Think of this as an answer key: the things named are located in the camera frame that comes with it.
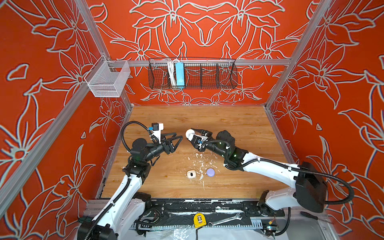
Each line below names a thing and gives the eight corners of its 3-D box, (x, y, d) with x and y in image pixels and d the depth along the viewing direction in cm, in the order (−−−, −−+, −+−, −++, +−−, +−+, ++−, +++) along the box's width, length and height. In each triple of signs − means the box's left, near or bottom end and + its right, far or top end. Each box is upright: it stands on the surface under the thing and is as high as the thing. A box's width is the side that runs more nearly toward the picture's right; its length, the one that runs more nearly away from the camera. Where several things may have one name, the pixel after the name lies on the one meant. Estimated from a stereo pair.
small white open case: (186, 178, 85) (186, 177, 83) (186, 171, 88) (186, 169, 86) (196, 178, 85) (196, 177, 83) (196, 171, 88) (196, 169, 86)
